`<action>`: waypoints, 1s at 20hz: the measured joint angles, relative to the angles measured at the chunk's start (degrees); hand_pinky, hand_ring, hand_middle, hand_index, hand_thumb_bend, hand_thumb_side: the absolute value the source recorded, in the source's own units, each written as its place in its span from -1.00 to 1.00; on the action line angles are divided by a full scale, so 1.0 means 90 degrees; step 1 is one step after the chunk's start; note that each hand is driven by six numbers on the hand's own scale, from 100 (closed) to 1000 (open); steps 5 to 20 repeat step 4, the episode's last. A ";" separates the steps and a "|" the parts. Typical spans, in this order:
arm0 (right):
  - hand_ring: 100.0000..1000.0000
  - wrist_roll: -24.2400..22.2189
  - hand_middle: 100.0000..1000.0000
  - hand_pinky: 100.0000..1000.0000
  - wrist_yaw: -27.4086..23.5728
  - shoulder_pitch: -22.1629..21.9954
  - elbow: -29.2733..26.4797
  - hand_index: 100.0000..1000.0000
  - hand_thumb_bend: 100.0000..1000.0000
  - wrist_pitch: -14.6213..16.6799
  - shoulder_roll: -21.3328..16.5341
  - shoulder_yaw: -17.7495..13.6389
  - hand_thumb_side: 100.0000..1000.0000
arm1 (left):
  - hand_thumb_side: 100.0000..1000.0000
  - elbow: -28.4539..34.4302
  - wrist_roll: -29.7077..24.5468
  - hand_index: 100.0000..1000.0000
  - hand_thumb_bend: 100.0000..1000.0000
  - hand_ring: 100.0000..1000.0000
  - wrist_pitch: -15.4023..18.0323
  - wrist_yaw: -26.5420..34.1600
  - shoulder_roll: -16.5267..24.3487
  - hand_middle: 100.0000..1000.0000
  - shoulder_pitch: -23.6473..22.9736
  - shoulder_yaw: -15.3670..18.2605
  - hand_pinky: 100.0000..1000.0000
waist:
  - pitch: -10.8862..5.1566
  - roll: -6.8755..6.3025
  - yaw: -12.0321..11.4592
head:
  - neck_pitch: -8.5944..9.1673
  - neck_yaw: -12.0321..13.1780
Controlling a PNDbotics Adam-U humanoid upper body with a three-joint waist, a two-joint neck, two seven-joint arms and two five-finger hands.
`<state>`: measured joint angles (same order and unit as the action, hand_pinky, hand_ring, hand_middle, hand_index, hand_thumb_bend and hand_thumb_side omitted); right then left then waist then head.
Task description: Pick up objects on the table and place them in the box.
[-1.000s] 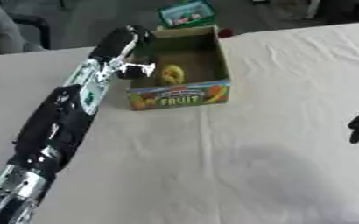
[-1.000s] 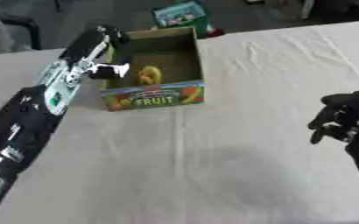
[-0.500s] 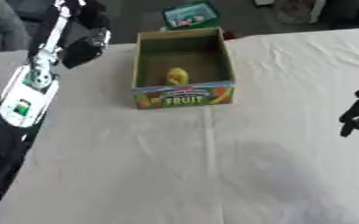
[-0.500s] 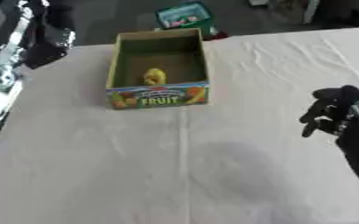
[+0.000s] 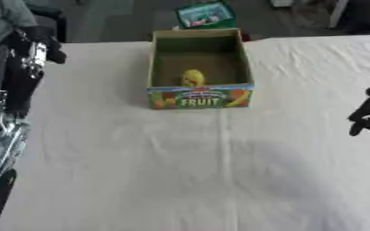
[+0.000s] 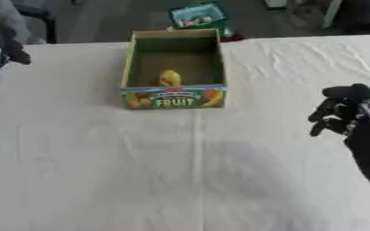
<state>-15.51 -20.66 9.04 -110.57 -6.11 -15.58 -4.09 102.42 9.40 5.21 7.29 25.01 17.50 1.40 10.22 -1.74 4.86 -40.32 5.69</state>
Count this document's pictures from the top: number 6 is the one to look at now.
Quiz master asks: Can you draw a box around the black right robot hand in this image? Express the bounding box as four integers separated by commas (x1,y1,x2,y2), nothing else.
306,83,370,189

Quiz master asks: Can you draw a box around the cardboard box with green inside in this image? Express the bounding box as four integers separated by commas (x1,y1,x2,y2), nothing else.
118,28,229,110

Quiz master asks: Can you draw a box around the green printed box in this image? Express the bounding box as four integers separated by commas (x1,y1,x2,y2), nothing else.
167,1,236,38

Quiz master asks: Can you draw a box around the yellow toy banana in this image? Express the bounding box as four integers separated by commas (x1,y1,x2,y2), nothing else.
156,69,184,88

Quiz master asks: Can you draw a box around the white table leg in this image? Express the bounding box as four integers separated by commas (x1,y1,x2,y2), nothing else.
320,0,345,30

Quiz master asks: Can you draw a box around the black chair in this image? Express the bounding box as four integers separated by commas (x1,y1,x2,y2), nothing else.
13,4,59,45

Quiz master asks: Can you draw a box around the person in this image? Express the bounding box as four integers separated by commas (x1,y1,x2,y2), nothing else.
0,0,48,45

